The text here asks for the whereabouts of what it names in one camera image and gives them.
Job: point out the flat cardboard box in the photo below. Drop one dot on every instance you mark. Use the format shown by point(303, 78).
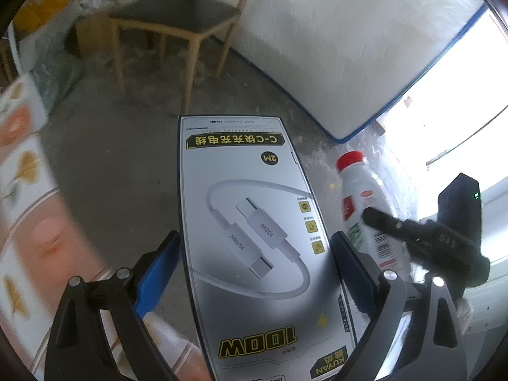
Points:
point(93, 35)

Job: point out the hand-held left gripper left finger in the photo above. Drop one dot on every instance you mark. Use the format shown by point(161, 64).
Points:
point(158, 274)

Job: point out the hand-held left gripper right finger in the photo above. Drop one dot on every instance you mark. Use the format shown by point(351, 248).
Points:
point(349, 262)

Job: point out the white mattress with blue edge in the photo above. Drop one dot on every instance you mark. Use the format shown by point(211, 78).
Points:
point(337, 47)

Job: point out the wooden chair with dark seat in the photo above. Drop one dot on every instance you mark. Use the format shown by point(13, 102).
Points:
point(170, 12)

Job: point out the yellow plastic bag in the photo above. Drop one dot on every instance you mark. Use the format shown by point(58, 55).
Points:
point(39, 12)

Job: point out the white strawberry drink bottle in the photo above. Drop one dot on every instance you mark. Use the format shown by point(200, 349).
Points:
point(357, 190)

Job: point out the grey plastic bag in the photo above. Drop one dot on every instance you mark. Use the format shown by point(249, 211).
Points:
point(55, 71)

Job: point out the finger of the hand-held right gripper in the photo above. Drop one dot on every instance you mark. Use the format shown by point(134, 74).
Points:
point(393, 226)

